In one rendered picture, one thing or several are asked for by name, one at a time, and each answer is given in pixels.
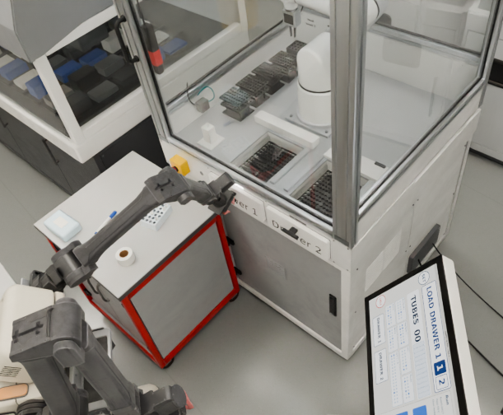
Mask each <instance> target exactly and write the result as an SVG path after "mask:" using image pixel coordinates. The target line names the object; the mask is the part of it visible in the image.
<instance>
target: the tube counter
mask: <svg viewBox="0 0 503 415"><path fill-rule="evenodd" d="M411 338H412V353H413V360H414V369H415V376H416V385H417V399H422V398H425V397H426V396H429V395H431V384H430V377H429V371H428V364H427V357H426V344H425V337H424V330H423V326H421V327H420V328H418V329H415V330H413V331H411Z"/></svg>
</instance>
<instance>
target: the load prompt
mask: <svg viewBox="0 0 503 415"><path fill-rule="evenodd" d="M421 293H422V299H423V306H424V313H425V320H426V331H427V338H428V345H429V352H430V359H431V370H432V377H433V384H434V391H435V394H436V393H439V392H441V391H444V390H447V389H450V388H452V385H451V379H450V373H449V363H448V357H447V352H446V346H445V336H444V330H443V325H442V319H441V313H440V303H439V297H438V292H437V286H436V280H434V281H432V282H430V283H428V284H426V285H425V286H423V287H421Z"/></svg>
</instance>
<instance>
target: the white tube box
mask: <svg viewBox="0 0 503 415"><path fill-rule="evenodd" d="M165 204H166V203H164V204H163V205H160V206H159V207H158V208H155V209H154V210H152V211H153V215H151V214H150V213H148V214H147V215H146V216H145V217H144V218H143V219H142V220H141V221H140V224H141V226H144V227H146V228H148V229H151V230H154V231H158V230H159V229H160V227H161V226H162V225H163V223H164V222H165V220H166V219H167V218H168V216H169V215H170V214H171V213H172V212H173V210H172V207H171V205H169V204H167V205H168V207H165ZM162 208H165V211H163V210H162ZM155 217H158V220H157V221H156V220H155Z"/></svg>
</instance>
